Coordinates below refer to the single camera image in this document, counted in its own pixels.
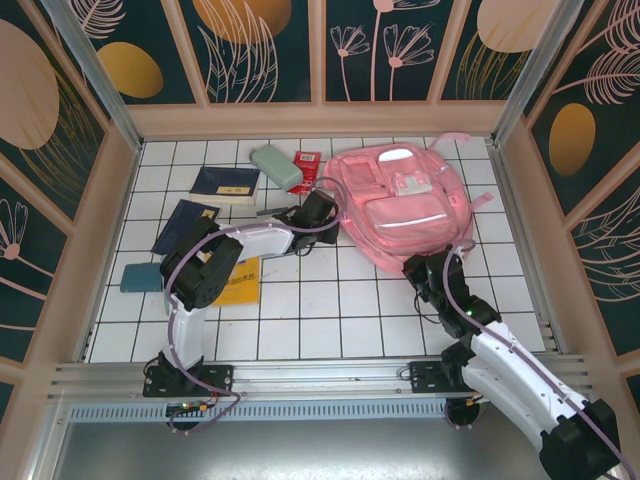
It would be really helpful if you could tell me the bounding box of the red box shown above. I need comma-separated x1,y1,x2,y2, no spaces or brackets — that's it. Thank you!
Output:
287,150,322,196

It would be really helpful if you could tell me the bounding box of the green pencil case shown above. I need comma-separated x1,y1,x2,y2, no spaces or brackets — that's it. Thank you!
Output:
249,144,304,190

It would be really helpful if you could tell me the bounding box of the pink backpack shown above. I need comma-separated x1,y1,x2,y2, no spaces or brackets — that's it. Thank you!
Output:
319,130,496,274

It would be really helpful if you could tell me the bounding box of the thick navy book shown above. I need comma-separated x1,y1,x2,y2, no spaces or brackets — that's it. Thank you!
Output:
189,166,261,206

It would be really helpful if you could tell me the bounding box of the yellow book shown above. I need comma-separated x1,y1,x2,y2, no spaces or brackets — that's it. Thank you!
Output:
212,256,263,307

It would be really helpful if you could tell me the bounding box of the thin navy notebook yellow label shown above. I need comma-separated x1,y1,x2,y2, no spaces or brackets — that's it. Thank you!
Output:
150,198,222,259

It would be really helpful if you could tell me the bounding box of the steel sheet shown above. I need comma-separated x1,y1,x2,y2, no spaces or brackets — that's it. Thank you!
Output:
49,419,549,480

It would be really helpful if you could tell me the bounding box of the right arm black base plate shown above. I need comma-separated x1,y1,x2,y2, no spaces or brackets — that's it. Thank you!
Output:
409,360,471,396

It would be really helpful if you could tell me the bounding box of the aluminium side rail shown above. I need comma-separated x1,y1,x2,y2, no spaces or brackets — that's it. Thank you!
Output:
487,141,569,354

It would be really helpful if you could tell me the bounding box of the aluminium front rail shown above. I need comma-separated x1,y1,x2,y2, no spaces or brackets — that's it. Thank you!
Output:
47,353,596,405

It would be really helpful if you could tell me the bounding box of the slotted cable duct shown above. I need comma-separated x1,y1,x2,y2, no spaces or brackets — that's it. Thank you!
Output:
67,403,496,422

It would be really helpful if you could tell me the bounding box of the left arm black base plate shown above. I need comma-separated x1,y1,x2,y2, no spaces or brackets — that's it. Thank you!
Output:
143,364,235,399

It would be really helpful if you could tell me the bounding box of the aluminium corner post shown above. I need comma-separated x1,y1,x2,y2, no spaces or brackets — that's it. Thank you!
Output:
39,0,147,152
491,0,564,146

